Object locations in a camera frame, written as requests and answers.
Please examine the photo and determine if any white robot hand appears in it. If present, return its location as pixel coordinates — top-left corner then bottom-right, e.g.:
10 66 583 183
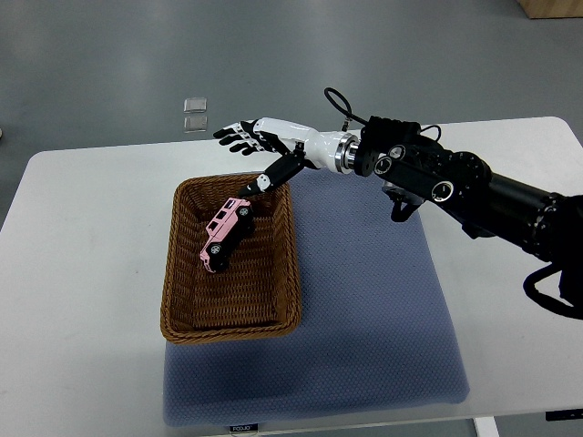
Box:
213 117 360 198

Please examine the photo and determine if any pink toy car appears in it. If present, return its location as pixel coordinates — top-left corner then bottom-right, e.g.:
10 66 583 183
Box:
199 198 255 273

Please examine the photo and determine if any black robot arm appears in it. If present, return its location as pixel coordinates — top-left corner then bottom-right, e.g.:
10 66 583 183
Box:
213 117 582 320

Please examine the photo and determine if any brown wicker basket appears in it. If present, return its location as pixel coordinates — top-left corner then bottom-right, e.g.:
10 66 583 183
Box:
160 174 302 345

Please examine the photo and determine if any silver floor plate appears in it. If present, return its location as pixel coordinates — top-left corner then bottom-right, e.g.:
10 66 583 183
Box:
183 115 208 133
183 97 208 113

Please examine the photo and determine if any blue-grey padded mat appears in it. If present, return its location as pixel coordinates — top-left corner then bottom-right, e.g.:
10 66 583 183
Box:
164 170 469 427

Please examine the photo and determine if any wooden box corner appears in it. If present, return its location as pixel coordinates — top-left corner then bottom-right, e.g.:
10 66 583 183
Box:
517 0 583 19

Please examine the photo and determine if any white table leg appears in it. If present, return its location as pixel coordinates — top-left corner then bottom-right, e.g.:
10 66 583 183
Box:
473 416 500 437

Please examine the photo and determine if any black table control panel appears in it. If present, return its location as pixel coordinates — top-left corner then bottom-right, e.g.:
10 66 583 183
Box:
545 409 583 422

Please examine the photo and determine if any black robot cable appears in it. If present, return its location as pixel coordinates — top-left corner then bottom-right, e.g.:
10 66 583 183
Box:
323 86 369 131

